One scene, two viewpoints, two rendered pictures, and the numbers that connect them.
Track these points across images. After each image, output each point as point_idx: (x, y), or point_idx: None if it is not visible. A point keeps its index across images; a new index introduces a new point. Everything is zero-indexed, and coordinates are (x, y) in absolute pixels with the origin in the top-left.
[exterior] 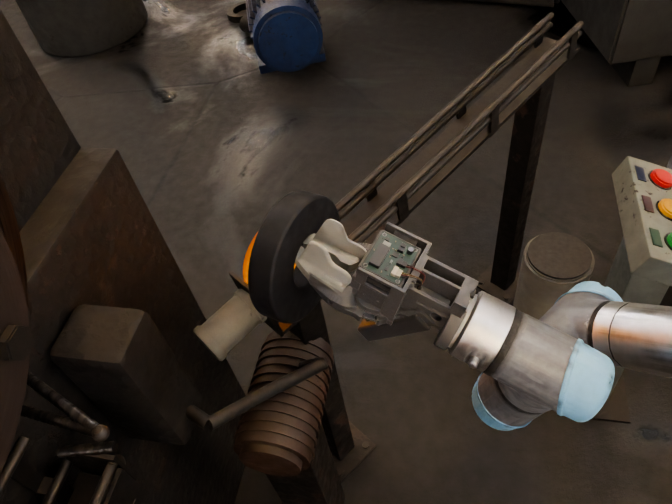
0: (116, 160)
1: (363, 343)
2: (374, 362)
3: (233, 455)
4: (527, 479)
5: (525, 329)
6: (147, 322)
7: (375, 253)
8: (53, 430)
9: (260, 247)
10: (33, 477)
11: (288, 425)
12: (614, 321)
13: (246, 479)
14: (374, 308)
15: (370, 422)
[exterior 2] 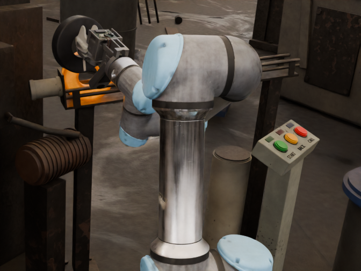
0: (39, 9)
1: (134, 235)
2: (133, 245)
3: (16, 233)
4: None
5: (135, 67)
6: (12, 49)
7: (99, 29)
8: None
9: (63, 22)
10: None
11: (45, 148)
12: None
13: (15, 260)
14: (91, 55)
15: (107, 267)
